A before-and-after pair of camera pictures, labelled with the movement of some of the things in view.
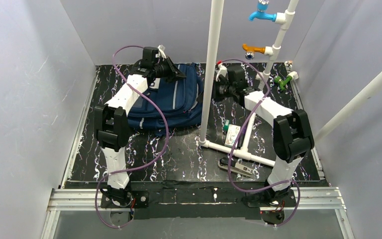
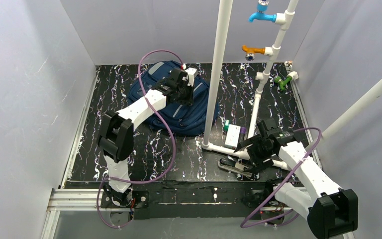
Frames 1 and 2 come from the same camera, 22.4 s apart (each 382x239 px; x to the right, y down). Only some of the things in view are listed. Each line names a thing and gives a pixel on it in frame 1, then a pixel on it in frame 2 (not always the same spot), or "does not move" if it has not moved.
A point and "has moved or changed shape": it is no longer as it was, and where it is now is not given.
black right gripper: x=217 y=91 -> x=255 y=151
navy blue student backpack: x=179 y=96 has moved or changed shape
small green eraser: x=225 y=127 does not move
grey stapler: x=224 y=163 does not move
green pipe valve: x=282 y=82 does not move
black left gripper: x=170 y=68 -> x=184 y=91
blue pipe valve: x=262 y=13 does not move
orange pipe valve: x=249 y=54 does not move
